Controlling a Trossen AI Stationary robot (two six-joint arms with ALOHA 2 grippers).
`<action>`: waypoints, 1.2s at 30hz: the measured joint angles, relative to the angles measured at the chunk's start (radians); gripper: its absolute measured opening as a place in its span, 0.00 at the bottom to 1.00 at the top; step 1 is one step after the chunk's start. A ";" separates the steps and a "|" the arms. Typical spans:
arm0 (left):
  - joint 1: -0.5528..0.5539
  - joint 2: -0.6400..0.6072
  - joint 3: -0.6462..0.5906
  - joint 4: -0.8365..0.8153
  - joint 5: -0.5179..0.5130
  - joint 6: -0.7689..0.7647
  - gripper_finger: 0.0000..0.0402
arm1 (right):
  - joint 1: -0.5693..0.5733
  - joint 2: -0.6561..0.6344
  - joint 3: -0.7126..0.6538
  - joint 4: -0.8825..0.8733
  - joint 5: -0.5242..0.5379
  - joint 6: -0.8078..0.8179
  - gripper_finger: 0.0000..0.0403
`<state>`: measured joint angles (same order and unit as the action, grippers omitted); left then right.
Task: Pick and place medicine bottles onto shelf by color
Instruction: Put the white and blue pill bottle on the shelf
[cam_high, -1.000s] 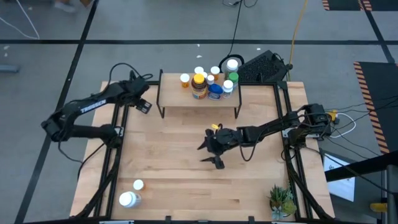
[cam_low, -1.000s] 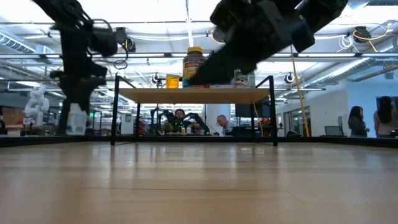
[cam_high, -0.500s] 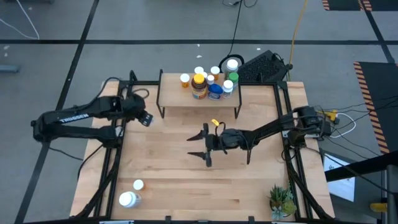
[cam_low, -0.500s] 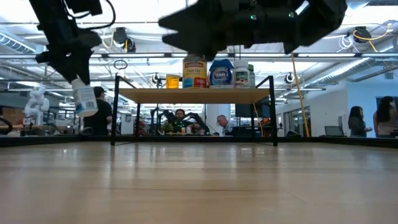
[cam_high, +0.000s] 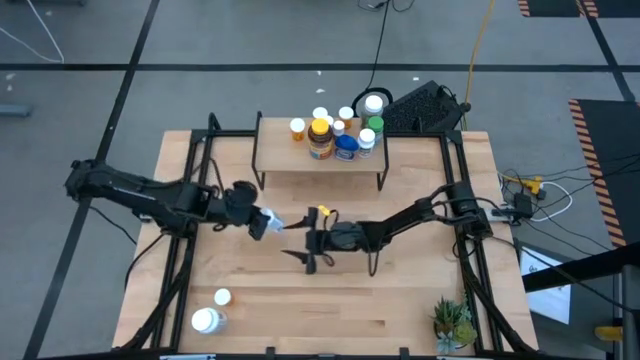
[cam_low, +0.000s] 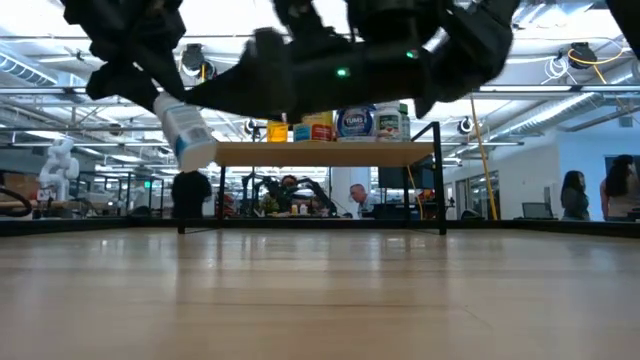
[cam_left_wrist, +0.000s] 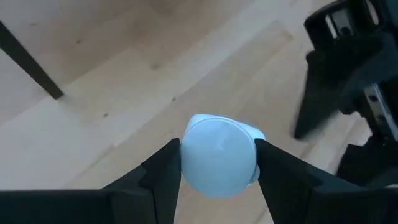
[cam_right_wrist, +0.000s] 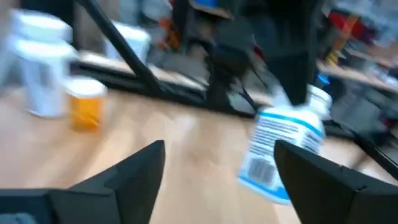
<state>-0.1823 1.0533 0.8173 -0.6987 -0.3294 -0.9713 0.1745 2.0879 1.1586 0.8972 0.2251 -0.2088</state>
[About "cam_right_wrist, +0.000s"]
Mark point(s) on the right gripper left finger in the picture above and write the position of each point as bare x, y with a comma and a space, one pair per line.
93, 202

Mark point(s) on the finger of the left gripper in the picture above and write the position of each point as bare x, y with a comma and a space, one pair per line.
292, 81

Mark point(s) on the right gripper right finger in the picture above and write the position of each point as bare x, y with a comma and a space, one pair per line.
342, 202

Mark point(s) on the slim white labelled bottle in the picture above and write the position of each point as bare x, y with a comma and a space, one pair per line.
280, 137

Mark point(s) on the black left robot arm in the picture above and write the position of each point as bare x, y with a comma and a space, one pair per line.
233, 53

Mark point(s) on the orange vial white cap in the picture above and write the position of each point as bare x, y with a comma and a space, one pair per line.
87, 112

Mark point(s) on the large white barcode bottle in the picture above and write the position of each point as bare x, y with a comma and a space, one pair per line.
43, 87

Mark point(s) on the white bucket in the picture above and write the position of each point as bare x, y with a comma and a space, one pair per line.
136, 40

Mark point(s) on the black aluminium frame rail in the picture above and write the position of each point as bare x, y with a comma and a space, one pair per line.
118, 46

